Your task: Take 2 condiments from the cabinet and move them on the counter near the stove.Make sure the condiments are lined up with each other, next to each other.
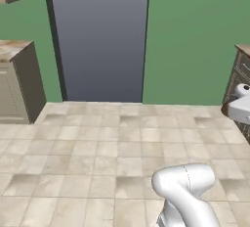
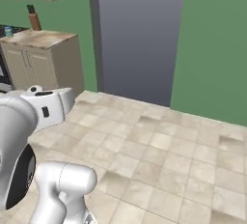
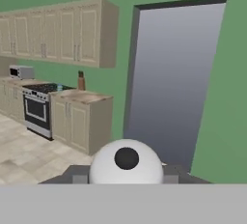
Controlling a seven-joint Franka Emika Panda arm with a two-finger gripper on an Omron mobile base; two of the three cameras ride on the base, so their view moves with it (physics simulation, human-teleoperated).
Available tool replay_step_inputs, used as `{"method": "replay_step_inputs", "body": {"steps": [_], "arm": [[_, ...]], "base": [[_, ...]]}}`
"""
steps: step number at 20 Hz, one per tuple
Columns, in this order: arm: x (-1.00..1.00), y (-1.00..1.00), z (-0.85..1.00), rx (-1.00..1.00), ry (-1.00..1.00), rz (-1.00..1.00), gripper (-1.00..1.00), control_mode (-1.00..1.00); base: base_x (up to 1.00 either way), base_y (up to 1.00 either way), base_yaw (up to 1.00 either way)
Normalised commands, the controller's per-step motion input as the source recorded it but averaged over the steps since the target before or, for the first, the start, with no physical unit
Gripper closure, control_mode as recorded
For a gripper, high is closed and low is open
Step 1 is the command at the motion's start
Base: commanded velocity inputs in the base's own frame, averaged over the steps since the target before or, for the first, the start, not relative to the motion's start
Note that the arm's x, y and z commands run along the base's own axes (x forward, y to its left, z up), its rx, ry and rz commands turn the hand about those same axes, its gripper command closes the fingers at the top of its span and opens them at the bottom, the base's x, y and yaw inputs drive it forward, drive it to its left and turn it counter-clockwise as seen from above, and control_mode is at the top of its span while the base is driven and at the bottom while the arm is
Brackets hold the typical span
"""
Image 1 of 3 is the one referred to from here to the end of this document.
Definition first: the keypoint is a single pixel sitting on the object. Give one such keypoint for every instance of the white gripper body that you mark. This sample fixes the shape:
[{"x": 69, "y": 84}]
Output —
[{"x": 241, "y": 108}]

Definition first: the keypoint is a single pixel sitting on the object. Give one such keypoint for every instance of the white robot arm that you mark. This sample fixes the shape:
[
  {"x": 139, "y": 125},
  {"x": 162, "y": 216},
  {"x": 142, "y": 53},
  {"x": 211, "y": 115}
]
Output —
[{"x": 182, "y": 188}]

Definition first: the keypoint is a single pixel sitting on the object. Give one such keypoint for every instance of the dark brown drawer cabinet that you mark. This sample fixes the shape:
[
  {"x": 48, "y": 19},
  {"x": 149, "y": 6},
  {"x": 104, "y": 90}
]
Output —
[{"x": 239, "y": 69}]

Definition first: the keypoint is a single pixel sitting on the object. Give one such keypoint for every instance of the beige base cabinet marble top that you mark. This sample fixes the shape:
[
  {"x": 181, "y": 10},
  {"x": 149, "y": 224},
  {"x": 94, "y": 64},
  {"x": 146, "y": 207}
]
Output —
[{"x": 19, "y": 84}]

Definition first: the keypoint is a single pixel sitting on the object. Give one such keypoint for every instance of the dark grey doorway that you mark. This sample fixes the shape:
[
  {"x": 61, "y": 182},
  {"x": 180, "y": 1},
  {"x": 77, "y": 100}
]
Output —
[{"x": 101, "y": 38}]

